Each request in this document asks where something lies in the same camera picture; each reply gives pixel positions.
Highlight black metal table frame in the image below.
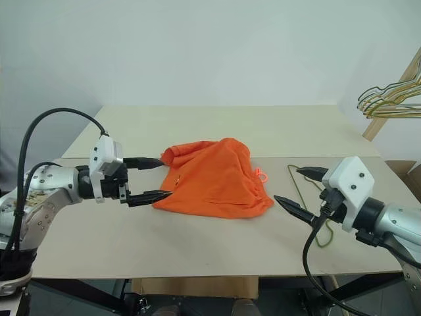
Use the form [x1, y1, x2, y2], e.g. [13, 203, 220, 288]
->
[31, 272, 421, 316]

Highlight olive green wire hanger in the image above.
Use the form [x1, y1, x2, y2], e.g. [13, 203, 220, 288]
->
[287, 164, 334, 248]

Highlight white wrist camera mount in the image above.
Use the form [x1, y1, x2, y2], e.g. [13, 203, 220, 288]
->
[88, 134, 124, 202]
[321, 156, 376, 234]

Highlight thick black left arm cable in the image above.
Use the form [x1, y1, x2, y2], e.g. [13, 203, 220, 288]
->
[0, 107, 110, 280]

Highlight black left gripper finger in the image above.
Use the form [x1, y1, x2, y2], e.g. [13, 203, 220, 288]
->
[123, 157, 167, 171]
[127, 190, 174, 208]

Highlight orange shorts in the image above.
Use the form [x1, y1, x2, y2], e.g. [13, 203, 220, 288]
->
[151, 137, 275, 220]

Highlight open brown cardboard box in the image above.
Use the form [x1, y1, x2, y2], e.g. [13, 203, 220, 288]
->
[384, 160, 421, 211]

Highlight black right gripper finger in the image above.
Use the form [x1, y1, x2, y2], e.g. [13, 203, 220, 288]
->
[295, 167, 329, 181]
[273, 195, 320, 227]

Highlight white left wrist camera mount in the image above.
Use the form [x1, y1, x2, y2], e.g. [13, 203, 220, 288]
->
[88, 134, 124, 202]

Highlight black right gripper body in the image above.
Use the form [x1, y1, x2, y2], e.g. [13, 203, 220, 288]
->
[315, 188, 349, 228]

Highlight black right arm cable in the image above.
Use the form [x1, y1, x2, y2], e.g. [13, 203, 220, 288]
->
[301, 192, 364, 316]

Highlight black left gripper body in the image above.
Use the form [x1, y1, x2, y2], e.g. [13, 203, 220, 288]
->
[100, 161, 132, 207]

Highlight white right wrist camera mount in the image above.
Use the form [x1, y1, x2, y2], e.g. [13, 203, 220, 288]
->
[321, 156, 376, 234]

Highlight bundle of wire hangers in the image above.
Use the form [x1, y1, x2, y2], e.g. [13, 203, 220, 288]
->
[363, 70, 421, 119]

